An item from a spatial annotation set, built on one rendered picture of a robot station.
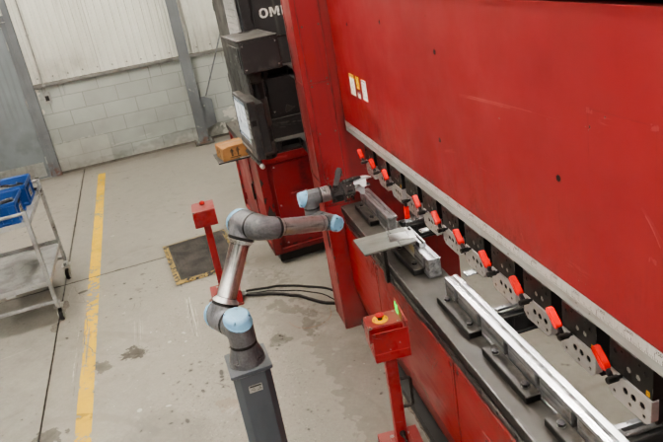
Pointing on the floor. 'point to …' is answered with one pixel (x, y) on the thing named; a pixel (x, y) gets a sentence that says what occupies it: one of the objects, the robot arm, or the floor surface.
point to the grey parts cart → (32, 260)
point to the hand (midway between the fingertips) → (367, 179)
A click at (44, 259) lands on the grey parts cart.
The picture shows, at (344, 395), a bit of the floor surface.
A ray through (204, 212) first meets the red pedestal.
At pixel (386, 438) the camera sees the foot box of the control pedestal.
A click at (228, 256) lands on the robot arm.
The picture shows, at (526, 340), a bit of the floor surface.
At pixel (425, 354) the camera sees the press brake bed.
